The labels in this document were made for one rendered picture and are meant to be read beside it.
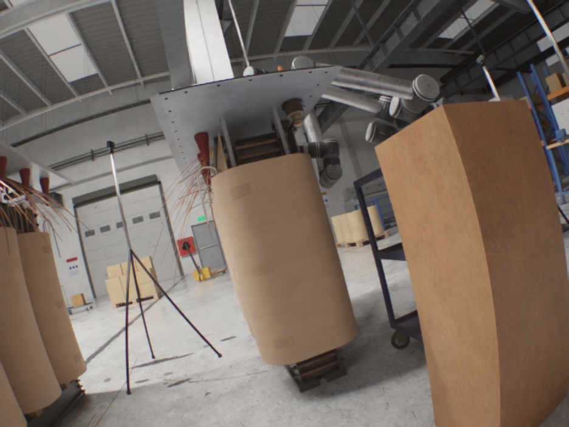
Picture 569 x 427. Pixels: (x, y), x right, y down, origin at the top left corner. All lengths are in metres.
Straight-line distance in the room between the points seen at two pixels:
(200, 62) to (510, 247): 7.87
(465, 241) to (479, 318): 0.18
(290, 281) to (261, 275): 0.12
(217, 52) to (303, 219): 7.28
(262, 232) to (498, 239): 0.90
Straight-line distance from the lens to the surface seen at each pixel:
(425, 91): 2.24
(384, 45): 9.99
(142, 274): 7.77
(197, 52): 8.35
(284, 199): 1.31
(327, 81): 1.46
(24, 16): 12.31
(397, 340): 1.70
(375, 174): 1.37
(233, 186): 1.31
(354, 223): 6.73
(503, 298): 0.73
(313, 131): 2.16
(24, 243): 2.13
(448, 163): 0.68
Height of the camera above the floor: 0.76
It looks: 3 degrees up
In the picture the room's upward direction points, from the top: 16 degrees counter-clockwise
